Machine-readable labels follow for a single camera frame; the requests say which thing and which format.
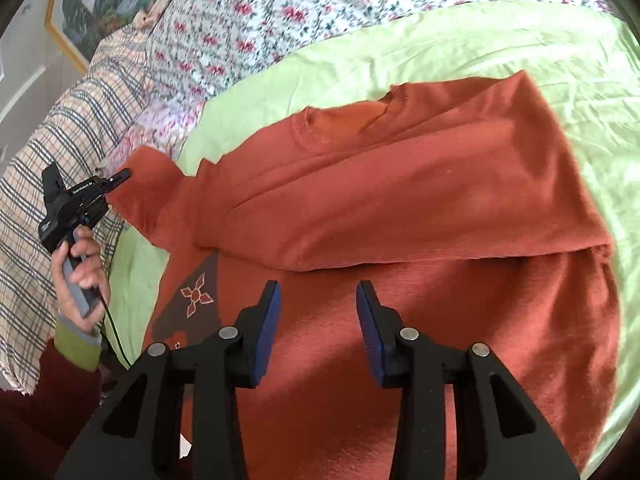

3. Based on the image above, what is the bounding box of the light green bed sheet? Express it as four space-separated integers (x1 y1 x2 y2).
112 3 639 474

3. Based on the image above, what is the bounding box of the dark red sleeve forearm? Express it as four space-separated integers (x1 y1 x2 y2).
1 315 102 479

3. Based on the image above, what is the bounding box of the plaid beige blanket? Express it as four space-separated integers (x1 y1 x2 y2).
0 26 151 393

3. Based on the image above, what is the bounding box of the pink floral pillow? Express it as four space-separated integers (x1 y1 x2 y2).
96 100 205 177

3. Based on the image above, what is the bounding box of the person's left hand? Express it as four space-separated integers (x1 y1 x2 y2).
51 226 111 335

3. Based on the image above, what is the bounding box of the orange knit sweater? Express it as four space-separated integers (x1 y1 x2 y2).
108 73 620 479

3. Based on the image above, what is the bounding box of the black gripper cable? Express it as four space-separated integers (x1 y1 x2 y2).
95 286 134 371

